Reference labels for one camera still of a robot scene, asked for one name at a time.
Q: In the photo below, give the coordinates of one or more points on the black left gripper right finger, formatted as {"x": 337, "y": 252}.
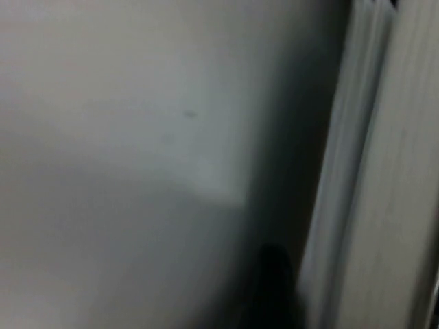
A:
{"x": 437, "y": 308}

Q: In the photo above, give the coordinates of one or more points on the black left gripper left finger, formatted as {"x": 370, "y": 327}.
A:
{"x": 272, "y": 291}

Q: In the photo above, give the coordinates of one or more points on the white car suspension book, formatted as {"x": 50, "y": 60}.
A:
{"x": 387, "y": 205}

